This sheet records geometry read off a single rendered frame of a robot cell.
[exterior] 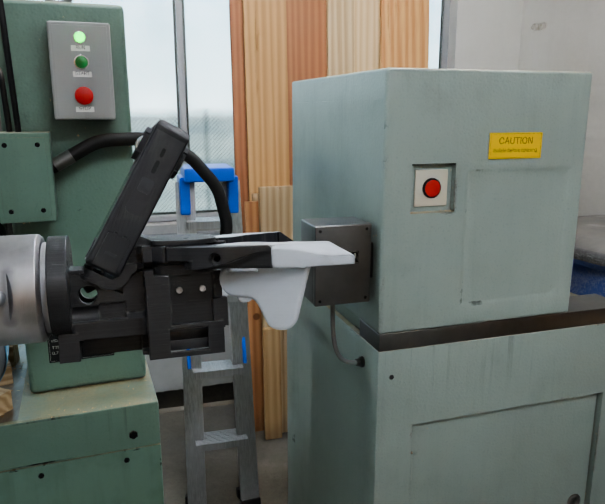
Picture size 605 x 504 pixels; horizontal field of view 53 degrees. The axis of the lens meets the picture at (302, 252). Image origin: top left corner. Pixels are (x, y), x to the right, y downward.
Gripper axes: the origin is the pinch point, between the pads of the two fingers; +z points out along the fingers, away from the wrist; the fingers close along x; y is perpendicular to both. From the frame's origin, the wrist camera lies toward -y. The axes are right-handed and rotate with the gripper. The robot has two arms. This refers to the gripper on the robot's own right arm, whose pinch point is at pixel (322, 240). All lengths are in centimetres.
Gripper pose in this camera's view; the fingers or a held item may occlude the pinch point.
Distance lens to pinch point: 48.3
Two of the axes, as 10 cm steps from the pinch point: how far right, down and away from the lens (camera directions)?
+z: 9.6, -0.6, 2.8
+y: 0.4, 9.9, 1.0
